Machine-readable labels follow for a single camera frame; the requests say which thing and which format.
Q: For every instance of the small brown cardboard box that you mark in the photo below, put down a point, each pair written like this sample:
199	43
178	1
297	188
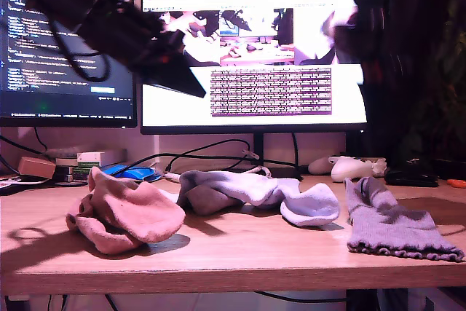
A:
36	168

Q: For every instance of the green printed small box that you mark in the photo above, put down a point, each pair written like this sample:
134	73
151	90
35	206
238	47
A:
76	175

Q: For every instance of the pink sock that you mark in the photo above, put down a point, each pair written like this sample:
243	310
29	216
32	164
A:
105	242
145	209

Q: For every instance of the black wallet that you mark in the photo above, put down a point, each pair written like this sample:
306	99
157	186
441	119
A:
411	179

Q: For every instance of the bright white computer monitor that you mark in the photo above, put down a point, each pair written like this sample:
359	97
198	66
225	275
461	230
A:
174	114

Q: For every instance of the white sock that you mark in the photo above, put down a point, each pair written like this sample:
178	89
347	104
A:
247	187
313	209

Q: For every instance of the black flat device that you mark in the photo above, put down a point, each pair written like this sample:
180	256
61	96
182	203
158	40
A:
14	189

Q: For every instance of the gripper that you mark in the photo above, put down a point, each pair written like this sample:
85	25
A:
134	38

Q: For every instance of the white box green label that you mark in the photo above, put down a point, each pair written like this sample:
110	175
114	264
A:
102	158

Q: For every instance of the blue plastic packet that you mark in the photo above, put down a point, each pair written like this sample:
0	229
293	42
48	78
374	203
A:
138	173

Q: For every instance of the dark code computer monitor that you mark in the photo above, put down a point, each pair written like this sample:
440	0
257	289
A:
73	103

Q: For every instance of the white game controller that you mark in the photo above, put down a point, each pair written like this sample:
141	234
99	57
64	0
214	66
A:
349	169

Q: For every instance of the black monitor stand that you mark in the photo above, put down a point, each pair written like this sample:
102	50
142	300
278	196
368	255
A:
258	150

